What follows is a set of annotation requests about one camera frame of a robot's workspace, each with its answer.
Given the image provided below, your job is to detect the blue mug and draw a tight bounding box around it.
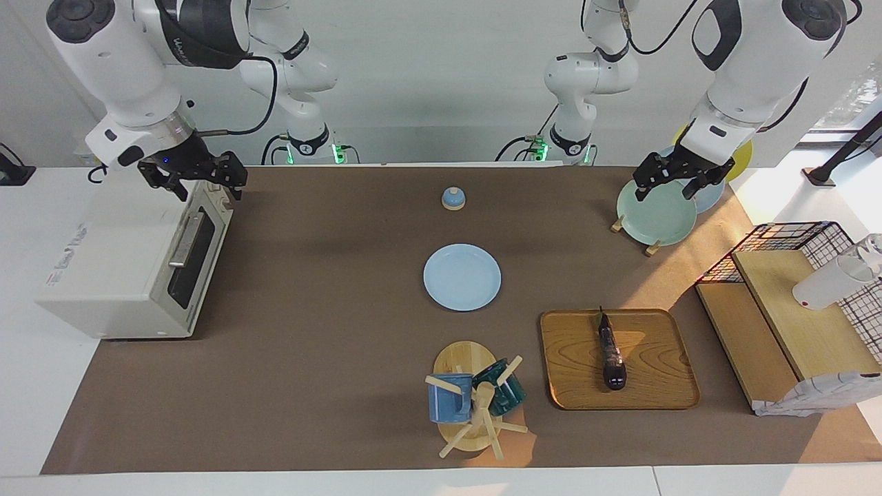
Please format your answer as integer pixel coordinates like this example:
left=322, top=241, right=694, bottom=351
left=427, top=373, right=475, bottom=424

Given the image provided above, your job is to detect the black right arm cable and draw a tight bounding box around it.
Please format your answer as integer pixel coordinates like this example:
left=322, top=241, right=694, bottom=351
left=196, top=54, right=278, bottom=136

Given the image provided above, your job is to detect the black stand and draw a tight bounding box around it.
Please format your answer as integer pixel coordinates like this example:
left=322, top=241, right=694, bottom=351
left=803, top=110, right=882, bottom=187

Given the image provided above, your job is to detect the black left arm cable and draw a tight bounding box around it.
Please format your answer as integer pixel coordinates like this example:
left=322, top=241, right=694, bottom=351
left=617, top=0, right=700, bottom=56

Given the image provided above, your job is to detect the white cup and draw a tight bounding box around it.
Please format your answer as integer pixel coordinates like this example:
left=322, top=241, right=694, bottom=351
left=792, top=234, right=882, bottom=311

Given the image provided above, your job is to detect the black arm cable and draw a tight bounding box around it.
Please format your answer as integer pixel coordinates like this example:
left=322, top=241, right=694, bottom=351
left=196, top=54, right=278, bottom=136
left=617, top=0, right=700, bottom=56

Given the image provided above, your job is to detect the glass oven door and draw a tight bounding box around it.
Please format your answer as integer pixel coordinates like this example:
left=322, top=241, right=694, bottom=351
left=155, top=180, right=235, bottom=338

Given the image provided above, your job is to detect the black wire basket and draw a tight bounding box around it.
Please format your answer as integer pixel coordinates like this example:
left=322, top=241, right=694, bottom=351
left=695, top=221, right=882, bottom=366

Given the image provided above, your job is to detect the wooden plate rack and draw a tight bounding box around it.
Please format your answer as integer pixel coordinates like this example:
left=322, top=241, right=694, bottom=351
left=610, top=215, right=662, bottom=257

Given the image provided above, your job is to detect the dark green mug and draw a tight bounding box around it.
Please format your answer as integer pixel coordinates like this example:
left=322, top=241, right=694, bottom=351
left=473, top=358, right=527, bottom=416

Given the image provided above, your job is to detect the black clamp mount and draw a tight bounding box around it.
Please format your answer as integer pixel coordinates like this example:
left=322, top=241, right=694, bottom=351
left=0, top=143, right=37, bottom=187

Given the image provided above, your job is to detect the pale green plate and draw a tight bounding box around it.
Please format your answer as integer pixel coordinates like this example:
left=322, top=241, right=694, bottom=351
left=616, top=178, right=698, bottom=247

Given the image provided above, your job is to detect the yellow plate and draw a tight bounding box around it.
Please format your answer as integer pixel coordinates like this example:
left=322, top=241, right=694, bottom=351
left=672, top=124, right=754, bottom=183

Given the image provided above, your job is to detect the cream toaster oven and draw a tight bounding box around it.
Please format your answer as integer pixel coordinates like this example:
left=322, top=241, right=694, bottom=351
left=36, top=162, right=235, bottom=340

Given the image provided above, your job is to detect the wooden mug tree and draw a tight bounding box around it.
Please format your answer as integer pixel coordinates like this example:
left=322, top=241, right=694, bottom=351
left=424, top=340, right=530, bottom=461

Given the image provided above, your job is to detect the brown table mat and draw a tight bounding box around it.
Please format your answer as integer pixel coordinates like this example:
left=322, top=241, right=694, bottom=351
left=40, top=165, right=882, bottom=475

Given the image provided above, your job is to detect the light blue racked plate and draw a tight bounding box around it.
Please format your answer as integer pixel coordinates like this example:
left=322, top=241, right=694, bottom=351
left=658, top=145, right=726, bottom=214

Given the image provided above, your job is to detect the wooden two-tier shelf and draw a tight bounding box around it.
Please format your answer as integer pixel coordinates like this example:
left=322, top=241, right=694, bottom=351
left=696, top=249, right=882, bottom=413

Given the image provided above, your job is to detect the wooden serving tray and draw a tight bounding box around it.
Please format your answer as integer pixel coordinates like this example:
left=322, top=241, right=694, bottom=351
left=540, top=309, right=701, bottom=411

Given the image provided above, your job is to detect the white patterned cloth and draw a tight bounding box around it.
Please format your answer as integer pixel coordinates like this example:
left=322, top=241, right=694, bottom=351
left=753, top=371, right=882, bottom=417

